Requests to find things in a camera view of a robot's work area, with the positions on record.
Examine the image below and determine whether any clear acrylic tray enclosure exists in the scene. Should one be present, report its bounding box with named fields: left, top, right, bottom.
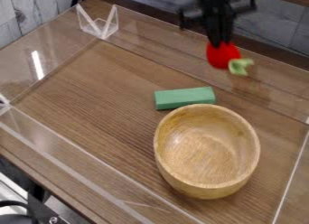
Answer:
left=0, top=9, right=309, bottom=224

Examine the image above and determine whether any red plush fruit green stem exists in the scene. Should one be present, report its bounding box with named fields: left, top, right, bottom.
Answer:
left=205, top=42, right=254, bottom=76

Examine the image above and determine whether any green rectangular block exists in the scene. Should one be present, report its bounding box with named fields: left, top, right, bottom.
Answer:
left=154, top=87, right=217, bottom=110

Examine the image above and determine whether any wooden bowl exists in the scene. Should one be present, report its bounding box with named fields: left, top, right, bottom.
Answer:
left=154, top=104, right=261, bottom=200

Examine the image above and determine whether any clear acrylic corner bracket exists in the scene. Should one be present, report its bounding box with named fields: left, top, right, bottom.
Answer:
left=77, top=5, right=119, bottom=40

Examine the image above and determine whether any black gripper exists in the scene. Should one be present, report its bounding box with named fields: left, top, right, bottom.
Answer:
left=178, top=0, right=257, bottom=48

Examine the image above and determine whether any black equipment under table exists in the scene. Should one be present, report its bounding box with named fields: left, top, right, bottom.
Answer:
left=0, top=196, right=70, bottom=224

